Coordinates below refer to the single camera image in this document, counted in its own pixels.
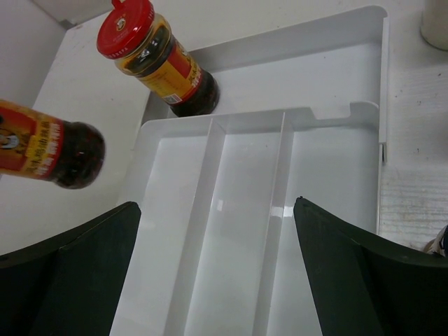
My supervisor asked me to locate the red-lid chili sauce jar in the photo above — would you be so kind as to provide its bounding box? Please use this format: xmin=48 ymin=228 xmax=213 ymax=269
xmin=97 ymin=0 xmax=220 ymax=118

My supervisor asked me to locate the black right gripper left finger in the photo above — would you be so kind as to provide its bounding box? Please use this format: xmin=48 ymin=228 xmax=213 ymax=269
xmin=1 ymin=202 xmax=141 ymax=335

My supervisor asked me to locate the white plastic organizer tray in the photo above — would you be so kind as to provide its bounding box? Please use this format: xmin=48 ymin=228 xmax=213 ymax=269
xmin=111 ymin=6 xmax=389 ymax=335

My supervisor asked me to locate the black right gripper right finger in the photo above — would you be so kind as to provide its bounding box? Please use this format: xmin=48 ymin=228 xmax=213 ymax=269
xmin=293 ymin=197 xmax=447 ymax=335

